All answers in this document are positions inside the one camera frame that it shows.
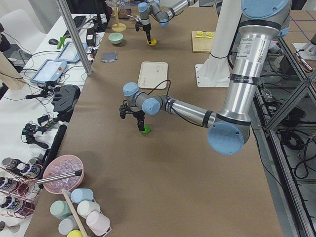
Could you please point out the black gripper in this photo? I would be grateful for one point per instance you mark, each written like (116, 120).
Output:
(147, 28)
(138, 114)

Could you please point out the yellow lemon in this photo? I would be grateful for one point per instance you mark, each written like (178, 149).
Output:
(152, 42)

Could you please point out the green lime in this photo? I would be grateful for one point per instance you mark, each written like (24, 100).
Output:
(146, 129)

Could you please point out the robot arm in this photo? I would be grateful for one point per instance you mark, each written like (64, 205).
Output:
(153, 8)
(242, 38)

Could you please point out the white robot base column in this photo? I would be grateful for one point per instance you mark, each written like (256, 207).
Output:
(215, 71)

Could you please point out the cream rabbit tray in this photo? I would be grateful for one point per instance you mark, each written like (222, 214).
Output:
(153, 75)

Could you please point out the wooden mug tree stand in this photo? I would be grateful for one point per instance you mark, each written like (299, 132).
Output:
(117, 26)

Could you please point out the mint green bowl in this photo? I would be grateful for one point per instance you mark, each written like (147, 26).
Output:
(115, 38)

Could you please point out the grey folded cloth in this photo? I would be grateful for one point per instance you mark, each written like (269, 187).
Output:
(109, 57)

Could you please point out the yellow plastic knife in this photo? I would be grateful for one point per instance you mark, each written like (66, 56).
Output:
(204, 37)

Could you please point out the wooden cutting board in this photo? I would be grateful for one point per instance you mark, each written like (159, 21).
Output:
(201, 45)

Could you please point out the black keyboard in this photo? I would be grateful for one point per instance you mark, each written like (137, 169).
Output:
(79, 22)

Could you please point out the metal scoop in ice bowl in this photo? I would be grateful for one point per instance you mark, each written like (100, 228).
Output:
(59, 177)

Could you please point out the blue teach pendant far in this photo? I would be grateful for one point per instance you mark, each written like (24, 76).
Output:
(69, 53)

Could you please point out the blue teach pendant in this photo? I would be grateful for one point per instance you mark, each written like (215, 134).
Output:
(69, 53)
(50, 70)

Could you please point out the green clamp tool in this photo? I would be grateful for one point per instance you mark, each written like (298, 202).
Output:
(61, 42)

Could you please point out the pink bowl of ice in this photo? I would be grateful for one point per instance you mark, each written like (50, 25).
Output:
(63, 165)

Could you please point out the black flat bar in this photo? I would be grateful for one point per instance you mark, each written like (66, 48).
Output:
(52, 153)

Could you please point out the black computer mouse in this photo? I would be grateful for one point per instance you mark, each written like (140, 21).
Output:
(53, 41)

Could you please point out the blue plastic cup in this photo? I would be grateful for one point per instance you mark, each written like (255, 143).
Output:
(81, 194)

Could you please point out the white plastic cup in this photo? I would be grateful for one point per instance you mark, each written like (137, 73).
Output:
(85, 207)

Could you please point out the blue teach pendant near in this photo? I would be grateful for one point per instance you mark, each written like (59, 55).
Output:
(50, 70)

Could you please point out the pink plastic cup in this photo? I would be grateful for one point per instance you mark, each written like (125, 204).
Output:
(98, 223)

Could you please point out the green plastic cup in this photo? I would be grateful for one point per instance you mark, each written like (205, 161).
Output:
(60, 209)

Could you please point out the grey plastic cup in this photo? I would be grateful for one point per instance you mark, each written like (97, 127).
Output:
(67, 225)

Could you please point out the yellow plastic cup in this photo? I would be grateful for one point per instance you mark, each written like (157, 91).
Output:
(75, 233)

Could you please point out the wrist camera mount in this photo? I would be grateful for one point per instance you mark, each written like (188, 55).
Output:
(125, 109)
(138, 25)

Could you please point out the aluminium frame post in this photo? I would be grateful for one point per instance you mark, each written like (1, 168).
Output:
(69, 22)

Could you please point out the black plastic bracket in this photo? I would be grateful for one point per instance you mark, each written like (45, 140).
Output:
(65, 98)

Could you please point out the copper wire bottle rack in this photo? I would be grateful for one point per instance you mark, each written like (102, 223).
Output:
(18, 190)

